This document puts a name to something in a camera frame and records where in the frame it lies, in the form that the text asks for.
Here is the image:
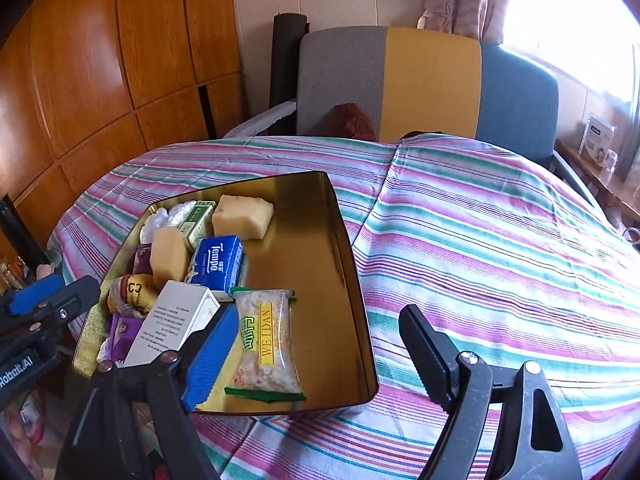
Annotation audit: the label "clear snack packet green edges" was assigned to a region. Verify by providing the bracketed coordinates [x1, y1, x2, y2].
[223, 286, 307, 403]

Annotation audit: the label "green cardboard box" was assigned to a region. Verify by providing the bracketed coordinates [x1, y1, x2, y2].
[177, 200, 217, 251]

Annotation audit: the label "black rolled mat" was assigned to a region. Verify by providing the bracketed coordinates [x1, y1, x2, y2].
[269, 12, 308, 108]

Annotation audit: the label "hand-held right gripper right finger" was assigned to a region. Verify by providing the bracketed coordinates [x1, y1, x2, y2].
[398, 304, 576, 480]

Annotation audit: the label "blue tissue pack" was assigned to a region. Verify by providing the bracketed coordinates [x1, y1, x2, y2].
[186, 234, 246, 291]

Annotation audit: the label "yellow sponge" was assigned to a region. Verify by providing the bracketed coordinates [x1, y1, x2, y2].
[211, 195, 275, 240]
[150, 227, 191, 291]

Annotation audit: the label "white plastic bag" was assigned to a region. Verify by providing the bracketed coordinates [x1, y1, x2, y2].
[140, 207, 171, 241]
[167, 201, 198, 228]

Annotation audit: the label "white printed box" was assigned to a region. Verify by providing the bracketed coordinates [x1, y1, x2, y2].
[579, 114, 617, 166]

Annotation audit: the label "bright window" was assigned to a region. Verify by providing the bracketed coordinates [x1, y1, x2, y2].
[500, 0, 640, 111]

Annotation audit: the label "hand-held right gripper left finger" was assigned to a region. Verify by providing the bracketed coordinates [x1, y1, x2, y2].
[54, 302, 241, 480]

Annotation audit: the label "grey yellow blue chair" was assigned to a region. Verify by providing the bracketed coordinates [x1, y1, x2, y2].
[222, 26, 598, 206]

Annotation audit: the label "maroon cloth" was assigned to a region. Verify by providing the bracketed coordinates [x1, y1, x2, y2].
[327, 103, 377, 141]

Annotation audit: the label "purple snack packet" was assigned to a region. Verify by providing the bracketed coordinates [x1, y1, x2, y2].
[132, 244, 153, 276]
[97, 312, 143, 363]

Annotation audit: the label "wooden wardrobe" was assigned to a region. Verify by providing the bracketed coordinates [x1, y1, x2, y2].
[0, 0, 246, 241]

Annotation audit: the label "gold tin box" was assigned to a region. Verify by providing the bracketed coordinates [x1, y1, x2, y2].
[72, 171, 379, 415]

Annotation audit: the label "black cylinder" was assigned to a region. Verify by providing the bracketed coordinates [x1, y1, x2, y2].
[0, 194, 51, 276]

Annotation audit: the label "wooden side table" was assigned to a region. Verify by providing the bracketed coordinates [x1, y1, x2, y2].
[555, 139, 640, 221]

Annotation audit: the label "pale cardboard box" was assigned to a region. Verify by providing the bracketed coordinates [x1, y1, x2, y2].
[122, 280, 222, 368]

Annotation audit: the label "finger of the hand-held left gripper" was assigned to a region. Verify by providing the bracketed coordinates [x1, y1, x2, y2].
[0, 275, 101, 356]
[0, 274, 67, 318]

